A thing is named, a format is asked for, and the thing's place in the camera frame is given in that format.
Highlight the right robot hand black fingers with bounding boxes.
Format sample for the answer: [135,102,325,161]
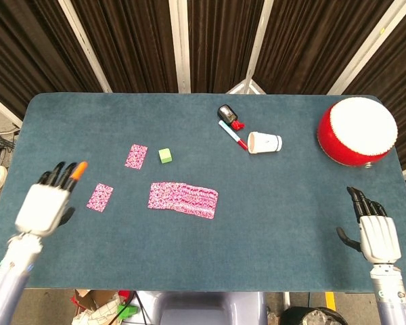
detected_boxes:
[336,186,403,265]

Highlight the left robot hand orange fingertip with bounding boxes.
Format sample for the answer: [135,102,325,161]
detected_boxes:
[15,160,89,238]

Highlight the small pink cloth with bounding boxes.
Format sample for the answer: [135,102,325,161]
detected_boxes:
[124,144,149,170]
[86,183,114,213]

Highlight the large pink knitted cloth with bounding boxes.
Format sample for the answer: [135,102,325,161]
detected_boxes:
[147,181,220,220]

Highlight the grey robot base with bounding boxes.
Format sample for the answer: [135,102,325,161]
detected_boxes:
[135,290,268,325]

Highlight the red drum white skin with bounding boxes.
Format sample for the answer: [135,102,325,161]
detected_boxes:
[317,97,399,169]

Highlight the black bin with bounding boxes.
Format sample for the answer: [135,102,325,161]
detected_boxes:
[279,306,351,325]

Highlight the cardboard box with papers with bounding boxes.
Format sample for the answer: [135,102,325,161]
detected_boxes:
[70,288,133,325]

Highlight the green plastic object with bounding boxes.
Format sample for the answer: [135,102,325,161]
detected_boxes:
[116,303,139,321]

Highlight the white paper cup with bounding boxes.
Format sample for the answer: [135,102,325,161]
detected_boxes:
[246,131,284,155]

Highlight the blue table mat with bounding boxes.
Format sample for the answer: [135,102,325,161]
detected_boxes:
[0,93,406,291]

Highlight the white marker red cap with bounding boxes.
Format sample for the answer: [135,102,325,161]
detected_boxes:
[218,120,248,151]

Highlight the brown curtain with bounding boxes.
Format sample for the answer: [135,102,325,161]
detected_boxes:
[0,0,406,170]

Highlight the small black device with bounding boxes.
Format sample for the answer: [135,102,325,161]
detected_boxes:
[217,104,238,123]

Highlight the white stand foot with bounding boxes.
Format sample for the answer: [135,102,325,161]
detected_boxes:
[225,78,267,95]

